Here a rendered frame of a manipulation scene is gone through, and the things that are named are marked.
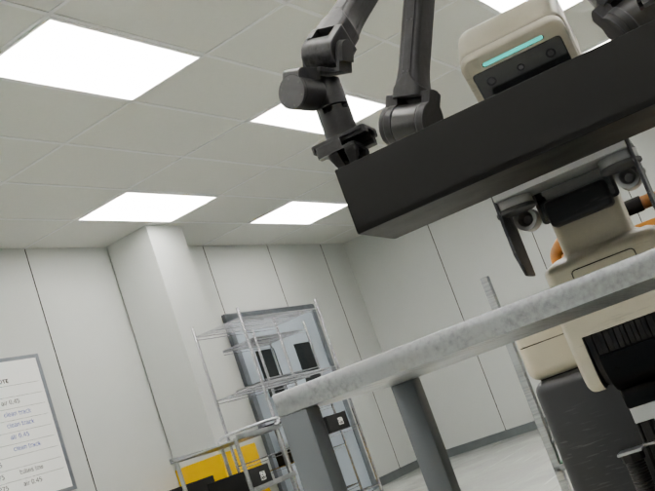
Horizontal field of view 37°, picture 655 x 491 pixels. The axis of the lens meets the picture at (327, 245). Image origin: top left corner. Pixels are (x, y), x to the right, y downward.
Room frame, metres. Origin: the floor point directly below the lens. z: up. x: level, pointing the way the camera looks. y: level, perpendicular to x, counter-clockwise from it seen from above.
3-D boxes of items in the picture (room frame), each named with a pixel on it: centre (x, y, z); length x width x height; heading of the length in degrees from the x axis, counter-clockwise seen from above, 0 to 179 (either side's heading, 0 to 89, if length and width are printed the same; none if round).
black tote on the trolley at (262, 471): (6.74, 1.10, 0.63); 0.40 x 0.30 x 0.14; 166
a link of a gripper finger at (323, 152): (1.61, -0.08, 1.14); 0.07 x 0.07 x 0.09; 69
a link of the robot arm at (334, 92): (1.60, -0.08, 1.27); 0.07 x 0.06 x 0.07; 143
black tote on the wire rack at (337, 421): (8.38, 0.55, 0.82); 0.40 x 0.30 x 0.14; 157
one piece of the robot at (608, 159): (1.77, -0.45, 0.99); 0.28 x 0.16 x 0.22; 69
